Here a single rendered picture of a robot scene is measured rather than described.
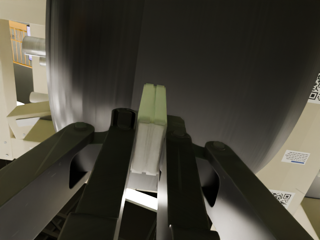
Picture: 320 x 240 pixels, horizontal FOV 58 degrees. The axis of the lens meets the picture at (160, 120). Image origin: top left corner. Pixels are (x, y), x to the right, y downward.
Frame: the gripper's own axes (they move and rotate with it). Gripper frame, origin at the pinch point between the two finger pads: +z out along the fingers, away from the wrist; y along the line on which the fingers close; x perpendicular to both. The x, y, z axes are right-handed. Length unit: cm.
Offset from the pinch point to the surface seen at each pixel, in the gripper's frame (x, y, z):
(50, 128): -38, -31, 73
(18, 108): -37, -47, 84
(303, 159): -18, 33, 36
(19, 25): -100, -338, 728
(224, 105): -1.8, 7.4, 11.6
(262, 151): -7.2, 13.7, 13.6
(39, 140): -39, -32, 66
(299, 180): -23, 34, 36
